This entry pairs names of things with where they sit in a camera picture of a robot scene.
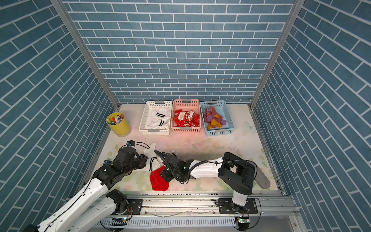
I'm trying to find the pink plastic basket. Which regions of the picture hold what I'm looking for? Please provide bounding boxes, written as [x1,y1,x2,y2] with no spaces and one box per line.
[171,99,201,133]

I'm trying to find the yellow pen cup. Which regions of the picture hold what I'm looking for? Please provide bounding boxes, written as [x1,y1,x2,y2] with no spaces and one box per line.
[106,112,130,137]

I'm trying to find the purple striped sock front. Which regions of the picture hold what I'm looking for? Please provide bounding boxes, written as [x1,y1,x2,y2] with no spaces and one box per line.
[203,106,227,130]

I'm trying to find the red santa sock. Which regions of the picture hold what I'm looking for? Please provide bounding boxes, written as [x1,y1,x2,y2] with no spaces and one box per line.
[173,109,200,128]
[150,165,170,191]

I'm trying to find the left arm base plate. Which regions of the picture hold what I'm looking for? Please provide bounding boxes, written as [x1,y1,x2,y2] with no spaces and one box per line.
[110,199,143,216]

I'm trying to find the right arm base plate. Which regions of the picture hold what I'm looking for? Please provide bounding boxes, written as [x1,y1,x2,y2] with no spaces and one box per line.
[215,198,258,214]

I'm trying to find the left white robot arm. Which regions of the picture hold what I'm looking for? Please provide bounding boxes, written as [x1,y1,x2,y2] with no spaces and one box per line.
[24,140,150,232]

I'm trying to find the blue plastic basket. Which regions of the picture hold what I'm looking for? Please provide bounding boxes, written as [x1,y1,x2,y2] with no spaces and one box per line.
[200,100,234,136]

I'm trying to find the white plastic basket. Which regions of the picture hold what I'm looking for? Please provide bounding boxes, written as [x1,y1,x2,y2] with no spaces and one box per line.
[139,101,173,136]

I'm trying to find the grey oval pad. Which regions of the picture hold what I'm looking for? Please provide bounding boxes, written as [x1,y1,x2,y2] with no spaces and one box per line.
[255,167,271,189]

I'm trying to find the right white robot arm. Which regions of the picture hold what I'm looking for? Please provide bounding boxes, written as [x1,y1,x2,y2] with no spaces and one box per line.
[154,150,258,214]

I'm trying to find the aluminium front rail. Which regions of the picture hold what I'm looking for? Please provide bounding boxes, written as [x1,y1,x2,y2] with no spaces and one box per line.
[135,193,305,231]

